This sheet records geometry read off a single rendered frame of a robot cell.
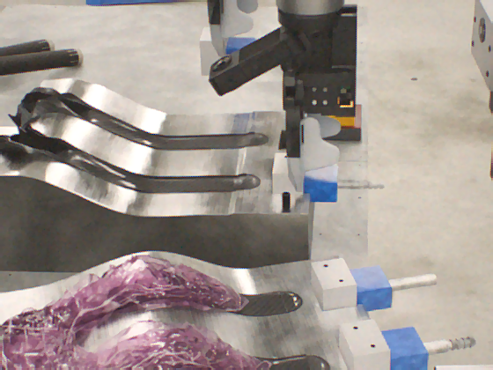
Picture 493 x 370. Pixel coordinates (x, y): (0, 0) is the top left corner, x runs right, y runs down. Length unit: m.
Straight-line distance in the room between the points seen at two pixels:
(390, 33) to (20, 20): 2.19
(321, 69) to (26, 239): 0.40
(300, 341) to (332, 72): 0.29
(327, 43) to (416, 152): 2.04
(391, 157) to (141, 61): 1.46
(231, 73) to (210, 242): 0.20
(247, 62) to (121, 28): 0.83
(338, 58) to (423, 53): 2.70
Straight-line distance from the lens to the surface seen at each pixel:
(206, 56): 1.47
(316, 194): 1.22
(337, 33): 1.14
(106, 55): 1.85
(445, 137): 3.26
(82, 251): 1.26
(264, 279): 1.14
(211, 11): 1.42
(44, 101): 1.35
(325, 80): 1.14
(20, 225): 1.26
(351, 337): 1.02
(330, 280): 1.09
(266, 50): 1.14
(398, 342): 1.03
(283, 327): 1.07
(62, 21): 2.02
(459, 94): 3.54
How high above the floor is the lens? 1.52
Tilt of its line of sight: 30 degrees down
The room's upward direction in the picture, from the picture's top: 2 degrees counter-clockwise
